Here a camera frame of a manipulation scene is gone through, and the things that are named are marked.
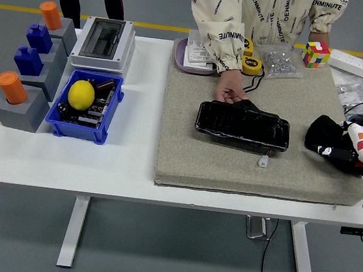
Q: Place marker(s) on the metal bracket under table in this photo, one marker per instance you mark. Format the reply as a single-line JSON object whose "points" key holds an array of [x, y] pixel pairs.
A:
{"points": [[256, 228]]}

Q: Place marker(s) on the blue plastic bin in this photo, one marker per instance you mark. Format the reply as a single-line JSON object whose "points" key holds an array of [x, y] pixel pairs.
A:
{"points": [[80, 132]]}

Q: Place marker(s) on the yellow lemon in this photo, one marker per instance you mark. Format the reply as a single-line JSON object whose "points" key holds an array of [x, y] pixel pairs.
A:
{"points": [[81, 95]]}

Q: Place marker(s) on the clear bag of metal nuts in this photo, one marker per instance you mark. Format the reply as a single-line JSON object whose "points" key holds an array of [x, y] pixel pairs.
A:
{"points": [[280, 63]]}

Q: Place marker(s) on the grey-brown mat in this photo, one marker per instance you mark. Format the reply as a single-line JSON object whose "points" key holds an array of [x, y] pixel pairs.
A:
{"points": [[214, 166]]}

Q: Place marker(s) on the black round component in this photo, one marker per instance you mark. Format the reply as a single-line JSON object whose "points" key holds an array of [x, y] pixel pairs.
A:
{"points": [[62, 107]]}

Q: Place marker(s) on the person's left hand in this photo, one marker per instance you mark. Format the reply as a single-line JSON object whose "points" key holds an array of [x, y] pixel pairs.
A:
{"points": [[319, 37]]}

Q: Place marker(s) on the brown black rectangular component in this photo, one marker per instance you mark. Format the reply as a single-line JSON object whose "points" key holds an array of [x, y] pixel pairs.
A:
{"points": [[106, 85]]}

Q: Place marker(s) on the white table leg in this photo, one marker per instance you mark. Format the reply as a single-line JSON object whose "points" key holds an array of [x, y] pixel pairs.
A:
{"points": [[74, 229], [304, 255]]}

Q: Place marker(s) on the blue block peg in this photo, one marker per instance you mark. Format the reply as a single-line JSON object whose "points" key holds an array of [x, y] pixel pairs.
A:
{"points": [[39, 39], [28, 62]]}

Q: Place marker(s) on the person's right forearm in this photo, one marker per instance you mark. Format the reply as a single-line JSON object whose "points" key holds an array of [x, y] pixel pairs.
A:
{"points": [[224, 45]]}

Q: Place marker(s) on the black table control panel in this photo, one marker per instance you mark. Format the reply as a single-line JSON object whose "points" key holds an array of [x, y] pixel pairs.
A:
{"points": [[354, 231]]}

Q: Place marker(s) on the white power strip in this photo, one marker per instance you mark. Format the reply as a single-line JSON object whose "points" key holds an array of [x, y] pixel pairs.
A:
{"points": [[360, 66]]}

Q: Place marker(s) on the purple tray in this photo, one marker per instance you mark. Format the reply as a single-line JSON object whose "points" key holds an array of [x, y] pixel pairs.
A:
{"points": [[180, 57]]}

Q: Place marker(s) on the yellow tape measure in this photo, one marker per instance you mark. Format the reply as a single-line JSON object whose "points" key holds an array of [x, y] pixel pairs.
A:
{"points": [[248, 47], [252, 65]]}

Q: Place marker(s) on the colourful puzzle cube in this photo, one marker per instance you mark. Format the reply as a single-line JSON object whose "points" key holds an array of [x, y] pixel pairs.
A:
{"points": [[315, 54]]}

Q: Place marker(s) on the white switch plates stack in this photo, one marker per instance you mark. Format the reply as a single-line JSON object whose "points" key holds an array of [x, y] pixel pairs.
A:
{"points": [[195, 54]]}

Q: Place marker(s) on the orange cylinder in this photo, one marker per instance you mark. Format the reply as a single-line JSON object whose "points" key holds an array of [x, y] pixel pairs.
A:
{"points": [[11, 88], [51, 16]]}

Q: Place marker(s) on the white electrical distribution box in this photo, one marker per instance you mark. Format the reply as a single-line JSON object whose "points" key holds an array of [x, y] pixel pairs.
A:
{"points": [[103, 45]]}

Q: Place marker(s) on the grey block holder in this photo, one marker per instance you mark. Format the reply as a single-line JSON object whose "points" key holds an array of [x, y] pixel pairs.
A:
{"points": [[59, 54], [52, 77], [23, 118], [66, 32]]}

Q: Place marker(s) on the person's right hand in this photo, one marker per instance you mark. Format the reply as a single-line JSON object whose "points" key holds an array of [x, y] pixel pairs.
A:
{"points": [[230, 84]]}

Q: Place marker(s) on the black electronic modules pile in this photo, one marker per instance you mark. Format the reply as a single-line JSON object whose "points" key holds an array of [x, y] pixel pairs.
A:
{"points": [[95, 113]]}

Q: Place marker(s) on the person's left forearm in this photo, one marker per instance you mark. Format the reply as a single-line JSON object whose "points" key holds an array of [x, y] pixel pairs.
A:
{"points": [[324, 22]]}

